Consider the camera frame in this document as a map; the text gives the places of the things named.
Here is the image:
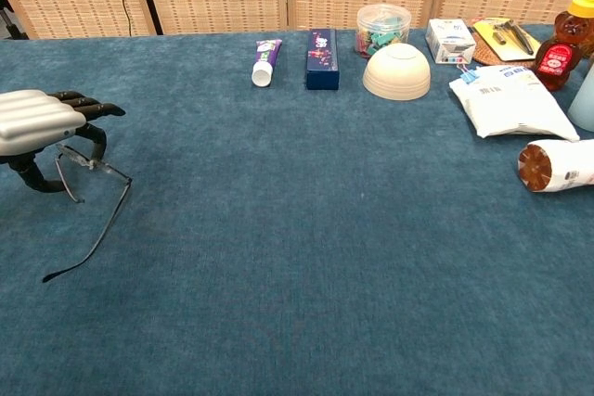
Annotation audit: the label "brown drink bottle white label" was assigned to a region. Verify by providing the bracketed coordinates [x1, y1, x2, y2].
[517, 138, 594, 193]

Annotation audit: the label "light blue cup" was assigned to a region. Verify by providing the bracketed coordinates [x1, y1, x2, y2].
[566, 57, 594, 133]

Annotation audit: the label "black metal stand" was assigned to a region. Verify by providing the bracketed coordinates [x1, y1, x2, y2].
[0, 0, 28, 40]

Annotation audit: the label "white plastic bag of powder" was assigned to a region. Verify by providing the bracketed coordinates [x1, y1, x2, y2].
[448, 65, 581, 143]

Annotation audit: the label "blue binder clip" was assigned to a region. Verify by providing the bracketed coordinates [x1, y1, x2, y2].
[457, 61, 482, 86]

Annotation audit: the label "clear jar of coloured clips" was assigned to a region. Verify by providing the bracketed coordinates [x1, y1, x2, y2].
[355, 3, 413, 59]

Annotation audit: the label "purple white toothpaste tube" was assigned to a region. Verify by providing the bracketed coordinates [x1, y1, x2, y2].
[251, 38, 284, 88]

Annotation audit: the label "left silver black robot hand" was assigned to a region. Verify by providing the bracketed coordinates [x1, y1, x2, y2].
[0, 89, 126, 194]

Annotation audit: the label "yellow razor blister pack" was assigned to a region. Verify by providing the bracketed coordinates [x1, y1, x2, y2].
[471, 17, 543, 62]

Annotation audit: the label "bear-shaped honey bottle yellow cap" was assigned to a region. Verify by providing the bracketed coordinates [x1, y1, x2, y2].
[533, 0, 594, 93]

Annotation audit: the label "dark blue toothpaste box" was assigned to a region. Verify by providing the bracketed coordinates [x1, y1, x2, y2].
[305, 28, 341, 91]

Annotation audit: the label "thin-framed eyeglasses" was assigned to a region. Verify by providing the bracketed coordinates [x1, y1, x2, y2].
[42, 144, 134, 284]

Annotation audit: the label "small white cardboard box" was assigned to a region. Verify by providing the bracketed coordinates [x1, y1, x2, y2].
[425, 18, 478, 65]

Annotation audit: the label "blue carpet table cover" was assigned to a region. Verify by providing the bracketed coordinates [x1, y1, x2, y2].
[0, 23, 594, 396]

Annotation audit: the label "beige upturned bowl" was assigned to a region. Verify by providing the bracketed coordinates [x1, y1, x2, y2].
[362, 42, 432, 101]

